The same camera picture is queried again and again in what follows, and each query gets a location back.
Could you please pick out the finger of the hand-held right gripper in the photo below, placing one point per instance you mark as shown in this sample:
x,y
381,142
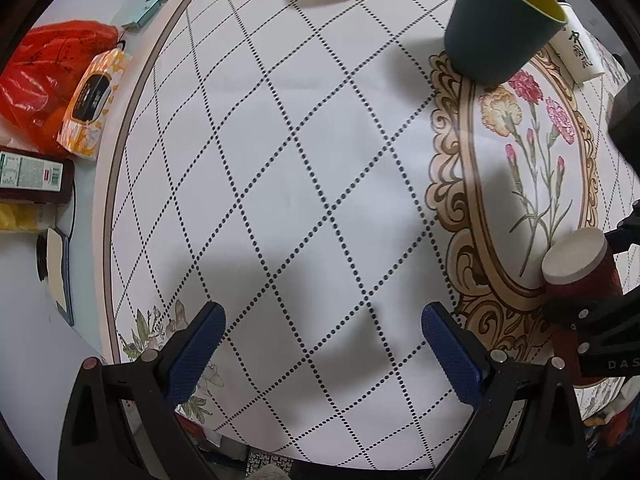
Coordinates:
x,y
626,237
595,316

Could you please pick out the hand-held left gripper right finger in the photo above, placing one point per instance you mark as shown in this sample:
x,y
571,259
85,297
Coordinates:
x,y
452,355

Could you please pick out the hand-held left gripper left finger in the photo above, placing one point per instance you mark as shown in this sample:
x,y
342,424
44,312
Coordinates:
x,y
195,355

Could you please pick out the red paper cup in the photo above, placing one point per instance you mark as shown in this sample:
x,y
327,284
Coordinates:
x,y
580,265

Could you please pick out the white cup with black print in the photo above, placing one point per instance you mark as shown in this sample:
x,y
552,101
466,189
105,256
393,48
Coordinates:
x,y
575,50

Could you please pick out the teal cup yellow inside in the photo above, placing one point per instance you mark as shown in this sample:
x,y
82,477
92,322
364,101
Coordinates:
x,y
490,35

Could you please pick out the colourful items under table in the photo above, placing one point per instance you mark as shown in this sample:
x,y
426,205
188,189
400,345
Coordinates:
x,y
607,420

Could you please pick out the black round object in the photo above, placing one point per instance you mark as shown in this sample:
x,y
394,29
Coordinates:
x,y
41,257

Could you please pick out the floral printed tablecloth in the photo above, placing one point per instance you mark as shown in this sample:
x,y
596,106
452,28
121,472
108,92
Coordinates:
x,y
310,170

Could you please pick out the yellow packet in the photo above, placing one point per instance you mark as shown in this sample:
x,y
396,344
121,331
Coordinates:
x,y
20,216

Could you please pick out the dark bottle with label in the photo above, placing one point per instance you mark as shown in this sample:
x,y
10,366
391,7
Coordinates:
x,y
35,176

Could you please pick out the yellow wet wipes pack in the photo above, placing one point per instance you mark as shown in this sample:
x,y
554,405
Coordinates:
x,y
92,105

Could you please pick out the red plastic bag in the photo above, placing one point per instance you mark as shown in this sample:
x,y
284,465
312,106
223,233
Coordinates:
x,y
35,85

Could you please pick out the teal small box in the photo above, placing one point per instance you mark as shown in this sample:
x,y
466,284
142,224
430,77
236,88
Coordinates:
x,y
142,14

